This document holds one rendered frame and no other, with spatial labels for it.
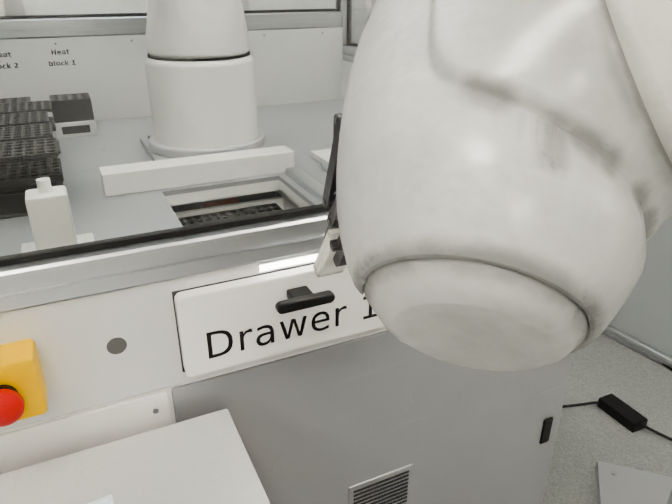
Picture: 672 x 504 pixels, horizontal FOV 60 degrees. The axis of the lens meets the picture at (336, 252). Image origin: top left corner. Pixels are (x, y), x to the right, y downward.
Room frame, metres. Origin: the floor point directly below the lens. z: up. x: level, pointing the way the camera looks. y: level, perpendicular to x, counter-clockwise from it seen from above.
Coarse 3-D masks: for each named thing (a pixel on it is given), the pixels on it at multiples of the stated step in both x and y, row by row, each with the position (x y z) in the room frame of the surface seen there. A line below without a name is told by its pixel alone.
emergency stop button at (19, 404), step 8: (0, 392) 0.45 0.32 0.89; (8, 392) 0.45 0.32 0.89; (16, 392) 0.46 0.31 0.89; (0, 400) 0.44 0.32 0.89; (8, 400) 0.45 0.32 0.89; (16, 400) 0.45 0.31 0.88; (0, 408) 0.44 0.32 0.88; (8, 408) 0.45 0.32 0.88; (16, 408) 0.45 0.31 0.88; (0, 416) 0.44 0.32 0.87; (8, 416) 0.44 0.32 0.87; (16, 416) 0.45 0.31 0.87; (0, 424) 0.44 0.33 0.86; (8, 424) 0.45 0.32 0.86
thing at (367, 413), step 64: (192, 384) 0.59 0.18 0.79; (256, 384) 0.63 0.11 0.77; (320, 384) 0.67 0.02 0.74; (384, 384) 0.71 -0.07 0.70; (448, 384) 0.76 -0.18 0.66; (512, 384) 0.82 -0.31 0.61; (0, 448) 0.50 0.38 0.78; (64, 448) 0.52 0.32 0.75; (256, 448) 0.62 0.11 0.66; (320, 448) 0.67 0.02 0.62; (384, 448) 0.71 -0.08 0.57; (448, 448) 0.77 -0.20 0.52; (512, 448) 0.83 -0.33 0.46
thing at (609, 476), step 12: (600, 468) 1.20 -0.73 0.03; (612, 468) 1.20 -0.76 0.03; (624, 468) 1.20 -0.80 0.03; (600, 480) 1.16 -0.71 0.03; (612, 480) 1.15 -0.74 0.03; (624, 480) 1.15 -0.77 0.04; (636, 480) 1.15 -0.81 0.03; (648, 480) 1.15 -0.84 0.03; (660, 480) 1.16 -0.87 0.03; (600, 492) 1.12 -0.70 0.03; (612, 492) 1.11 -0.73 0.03; (624, 492) 1.11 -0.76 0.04; (636, 492) 1.11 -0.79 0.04; (648, 492) 1.11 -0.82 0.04; (660, 492) 1.11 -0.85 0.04
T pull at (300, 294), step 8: (296, 288) 0.63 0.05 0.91; (304, 288) 0.63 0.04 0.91; (288, 296) 0.62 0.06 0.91; (296, 296) 0.61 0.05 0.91; (304, 296) 0.61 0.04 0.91; (312, 296) 0.61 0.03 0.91; (320, 296) 0.61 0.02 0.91; (328, 296) 0.61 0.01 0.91; (280, 304) 0.59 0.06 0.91; (288, 304) 0.59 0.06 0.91; (296, 304) 0.59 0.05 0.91; (304, 304) 0.60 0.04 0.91; (312, 304) 0.60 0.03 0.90; (320, 304) 0.61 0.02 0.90; (280, 312) 0.59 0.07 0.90; (288, 312) 0.59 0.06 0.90
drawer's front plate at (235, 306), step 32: (224, 288) 0.60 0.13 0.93; (256, 288) 0.61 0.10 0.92; (288, 288) 0.63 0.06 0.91; (320, 288) 0.65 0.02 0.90; (352, 288) 0.67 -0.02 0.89; (192, 320) 0.58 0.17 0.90; (224, 320) 0.59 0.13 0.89; (256, 320) 0.61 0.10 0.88; (288, 320) 0.63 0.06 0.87; (352, 320) 0.67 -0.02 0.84; (192, 352) 0.58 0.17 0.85; (256, 352) 0.61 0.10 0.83
